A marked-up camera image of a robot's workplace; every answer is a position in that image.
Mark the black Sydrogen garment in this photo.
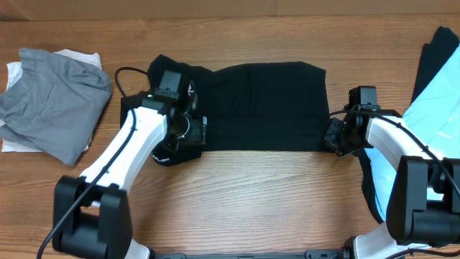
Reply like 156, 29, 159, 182
120, 54, 331, 167

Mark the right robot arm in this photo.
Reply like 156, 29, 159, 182
323, 105, 459, 258

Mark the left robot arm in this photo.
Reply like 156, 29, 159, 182
48, 91, 206, 259

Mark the light blue garment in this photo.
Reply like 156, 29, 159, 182
365, 48, 459, 221

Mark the black garment under blue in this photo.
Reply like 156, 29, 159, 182
358, 27, 459, 224

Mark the grey folded garment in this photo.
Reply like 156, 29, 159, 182
1, 48, 112, 166

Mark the white folded garment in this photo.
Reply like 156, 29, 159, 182
1, 49, 102, 153

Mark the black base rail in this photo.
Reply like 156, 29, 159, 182
149, 247, 354, 259

